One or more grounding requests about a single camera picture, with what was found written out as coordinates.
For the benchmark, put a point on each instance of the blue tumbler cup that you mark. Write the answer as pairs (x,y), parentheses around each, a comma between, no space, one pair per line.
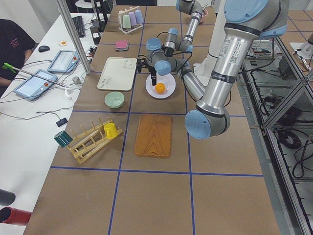
(138,16)

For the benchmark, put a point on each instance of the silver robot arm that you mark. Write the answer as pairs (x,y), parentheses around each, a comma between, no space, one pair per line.
(184,44)
(245,22)

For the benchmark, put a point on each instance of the green bowl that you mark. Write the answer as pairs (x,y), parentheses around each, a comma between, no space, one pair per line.
(114,100)

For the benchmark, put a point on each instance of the green tumbler cup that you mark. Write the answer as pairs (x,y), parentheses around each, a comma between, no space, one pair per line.
(126,24)

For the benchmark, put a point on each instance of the black computer mouse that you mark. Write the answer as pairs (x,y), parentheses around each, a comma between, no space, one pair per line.
(43,49)

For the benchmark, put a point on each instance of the grey cloth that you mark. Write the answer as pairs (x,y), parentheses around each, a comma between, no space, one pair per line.
(121,49)

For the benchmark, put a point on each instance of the white wire cup rack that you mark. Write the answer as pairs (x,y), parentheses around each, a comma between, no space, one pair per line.
(120,16)

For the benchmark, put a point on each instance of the black keyboard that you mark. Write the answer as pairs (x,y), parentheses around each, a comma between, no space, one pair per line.
(79,26)

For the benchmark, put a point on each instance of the purple tumbler cup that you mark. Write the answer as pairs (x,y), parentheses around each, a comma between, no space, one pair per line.
(132,19)

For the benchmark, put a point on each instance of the teach pendant far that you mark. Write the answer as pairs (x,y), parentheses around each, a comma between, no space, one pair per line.
(64,62)

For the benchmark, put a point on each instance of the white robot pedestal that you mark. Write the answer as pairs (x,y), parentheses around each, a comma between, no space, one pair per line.
(203,70)

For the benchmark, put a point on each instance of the pink bowl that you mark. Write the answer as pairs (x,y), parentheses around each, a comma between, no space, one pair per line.
(204,15)

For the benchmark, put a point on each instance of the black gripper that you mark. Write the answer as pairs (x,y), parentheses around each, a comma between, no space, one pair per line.
(168,52)
(153,80)

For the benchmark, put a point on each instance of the orange fruit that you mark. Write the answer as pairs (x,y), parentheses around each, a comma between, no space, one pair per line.
(160,88)

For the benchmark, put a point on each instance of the aluminium frame post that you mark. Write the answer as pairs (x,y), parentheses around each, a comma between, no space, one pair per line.
(65,13)

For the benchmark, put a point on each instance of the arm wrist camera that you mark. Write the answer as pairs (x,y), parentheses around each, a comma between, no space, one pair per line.
(141,63)

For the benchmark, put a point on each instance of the wooden dish rack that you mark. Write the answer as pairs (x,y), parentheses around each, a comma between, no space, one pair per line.
(90,141)

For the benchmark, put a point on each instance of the cream bear tray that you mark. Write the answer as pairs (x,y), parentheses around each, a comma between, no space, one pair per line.
(117,74)

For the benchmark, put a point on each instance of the pink cloth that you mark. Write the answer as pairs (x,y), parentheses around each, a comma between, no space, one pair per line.
(121,44)

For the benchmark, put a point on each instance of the seated person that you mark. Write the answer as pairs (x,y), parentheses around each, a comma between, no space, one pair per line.
(16,46)

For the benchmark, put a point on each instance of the red cylinder bottle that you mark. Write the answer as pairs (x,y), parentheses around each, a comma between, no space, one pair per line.
(13,216)

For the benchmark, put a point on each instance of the yellow mug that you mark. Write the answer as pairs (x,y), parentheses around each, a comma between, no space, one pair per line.
(111,130)

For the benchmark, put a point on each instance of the teach pendant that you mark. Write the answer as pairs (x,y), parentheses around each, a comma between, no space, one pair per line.
(64,62)
(32,88)

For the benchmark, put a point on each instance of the dark green mug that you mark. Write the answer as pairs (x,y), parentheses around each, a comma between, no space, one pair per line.
(63,138)

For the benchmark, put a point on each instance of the teach pendant near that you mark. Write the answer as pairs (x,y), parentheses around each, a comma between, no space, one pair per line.
(32,88)

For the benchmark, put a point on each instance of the wooden cutting board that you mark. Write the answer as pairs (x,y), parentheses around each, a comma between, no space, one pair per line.
(154,136)

